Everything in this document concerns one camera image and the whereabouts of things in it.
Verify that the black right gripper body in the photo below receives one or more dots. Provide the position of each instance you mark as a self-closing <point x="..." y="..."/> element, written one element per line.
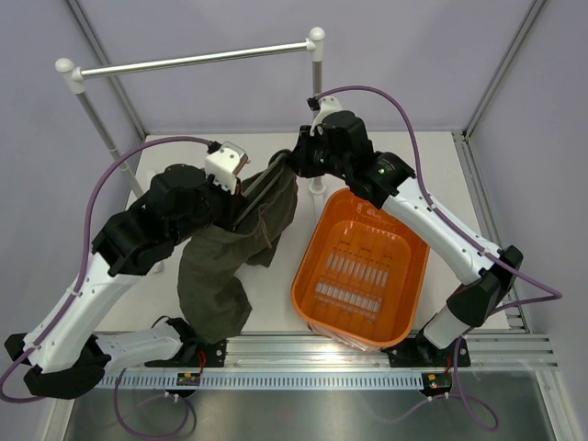
<point x="315" y="160"/>

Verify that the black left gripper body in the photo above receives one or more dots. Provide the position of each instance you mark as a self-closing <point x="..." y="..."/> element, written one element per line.
<point x="218" y="204"/>

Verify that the dark green shorts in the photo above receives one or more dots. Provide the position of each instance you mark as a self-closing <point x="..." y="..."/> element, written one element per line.
<point x="211" y="298"/>

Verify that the beige wire hanger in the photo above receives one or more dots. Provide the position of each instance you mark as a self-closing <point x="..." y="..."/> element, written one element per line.
<point x="259" y="188"/>

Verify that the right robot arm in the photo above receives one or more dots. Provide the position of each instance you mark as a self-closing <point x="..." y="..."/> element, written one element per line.
<point x="337" y="144"/>

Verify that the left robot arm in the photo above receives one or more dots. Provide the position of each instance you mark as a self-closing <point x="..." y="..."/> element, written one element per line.
<point x="65" y="357"/>

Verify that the white rack base foot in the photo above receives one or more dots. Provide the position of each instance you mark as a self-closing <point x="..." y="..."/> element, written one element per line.
<point x="317" y="189"/>

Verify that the silver clothes rack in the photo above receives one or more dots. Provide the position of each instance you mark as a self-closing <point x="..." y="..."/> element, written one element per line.
<point x="75" y="76"/>

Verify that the orange plastic tub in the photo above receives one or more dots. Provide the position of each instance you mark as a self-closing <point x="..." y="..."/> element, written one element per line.
<point x="361" y="277"/>

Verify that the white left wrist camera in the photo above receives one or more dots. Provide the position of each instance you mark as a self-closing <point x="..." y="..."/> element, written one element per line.
<point x="225" y="164"/>

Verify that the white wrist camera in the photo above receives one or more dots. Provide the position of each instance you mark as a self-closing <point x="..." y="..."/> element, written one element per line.
<point x="321" y="108"/>
<point x="225" y="164"/>

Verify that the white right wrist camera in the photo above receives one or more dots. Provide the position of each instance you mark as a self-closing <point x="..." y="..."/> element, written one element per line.
<point x="321" y="108"/>

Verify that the white slotted cable duct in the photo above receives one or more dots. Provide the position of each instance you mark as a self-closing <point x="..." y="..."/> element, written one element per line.
<point x="216" y="379"/>

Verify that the aluminium mounting rail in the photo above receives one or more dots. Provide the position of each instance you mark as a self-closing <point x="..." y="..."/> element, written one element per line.
<point x="304" y="352"/>

